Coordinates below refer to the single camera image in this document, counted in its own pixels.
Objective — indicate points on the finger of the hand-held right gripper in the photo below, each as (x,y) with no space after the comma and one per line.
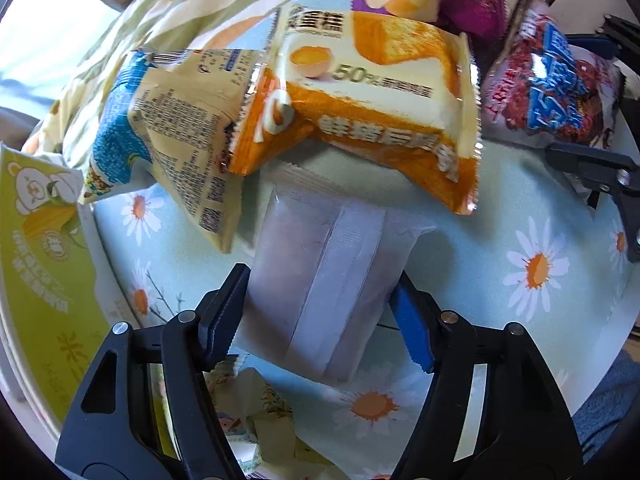
(600,160)
(617,42)

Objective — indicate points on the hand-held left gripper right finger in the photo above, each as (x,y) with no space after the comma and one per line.
(410,325)

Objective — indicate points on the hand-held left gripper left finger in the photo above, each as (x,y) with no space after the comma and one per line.
(220,320)

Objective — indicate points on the red and blue snack packet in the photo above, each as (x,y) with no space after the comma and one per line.
(550,70)

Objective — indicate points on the white translucent snack packet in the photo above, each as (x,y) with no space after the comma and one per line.
(320,270)

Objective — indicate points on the green cardboard box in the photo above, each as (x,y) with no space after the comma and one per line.
(45,270)

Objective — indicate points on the pale green snack packet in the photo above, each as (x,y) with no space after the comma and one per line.
(270,410)

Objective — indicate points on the daisy pattern tablecloth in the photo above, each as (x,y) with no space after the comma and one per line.
(550,270)

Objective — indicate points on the blue and cream snack packet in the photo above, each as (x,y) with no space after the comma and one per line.
(170,125)

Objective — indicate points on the person's denim leg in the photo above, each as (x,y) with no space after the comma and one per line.
(610,400)

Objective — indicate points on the orange cake snack packet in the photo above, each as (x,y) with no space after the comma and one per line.
(380,100)

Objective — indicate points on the floral green striped duvet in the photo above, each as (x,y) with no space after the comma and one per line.
(165,5)

